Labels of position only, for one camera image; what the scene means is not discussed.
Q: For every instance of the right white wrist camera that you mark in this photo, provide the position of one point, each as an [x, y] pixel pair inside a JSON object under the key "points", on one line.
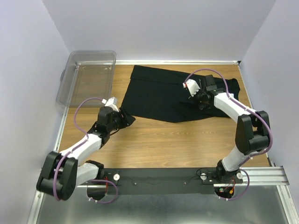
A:
{"points": [[192, 86]]}

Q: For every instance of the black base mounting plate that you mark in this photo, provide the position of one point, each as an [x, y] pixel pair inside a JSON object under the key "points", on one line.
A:
{"points": [[165, 181]]}

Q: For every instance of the black t shirt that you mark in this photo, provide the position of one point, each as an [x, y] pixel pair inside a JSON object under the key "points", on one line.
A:
{"points": [[158, 94]]}

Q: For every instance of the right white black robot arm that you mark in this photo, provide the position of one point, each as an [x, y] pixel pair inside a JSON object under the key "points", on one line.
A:
{"points": [[253, 134]]}

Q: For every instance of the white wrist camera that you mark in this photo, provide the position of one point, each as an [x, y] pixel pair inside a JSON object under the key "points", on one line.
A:
{"points": [[111, 102], [192, 86]]}

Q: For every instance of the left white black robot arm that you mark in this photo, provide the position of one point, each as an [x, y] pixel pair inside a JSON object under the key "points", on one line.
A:
{"points": [[63, 171]]}

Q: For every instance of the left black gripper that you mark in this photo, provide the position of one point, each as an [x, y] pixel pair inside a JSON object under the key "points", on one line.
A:
{"points": [[125, 120]]}

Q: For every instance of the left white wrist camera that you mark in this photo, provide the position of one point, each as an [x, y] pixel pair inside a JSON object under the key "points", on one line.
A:
{"points": [[111, 102]]}

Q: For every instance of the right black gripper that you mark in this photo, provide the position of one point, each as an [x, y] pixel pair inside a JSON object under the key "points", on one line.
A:
{"points": [[200, 106]]}

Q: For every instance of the aluminium frame rail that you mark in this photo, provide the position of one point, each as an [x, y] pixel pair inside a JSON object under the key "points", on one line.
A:
{"points": [[258, 176]]}

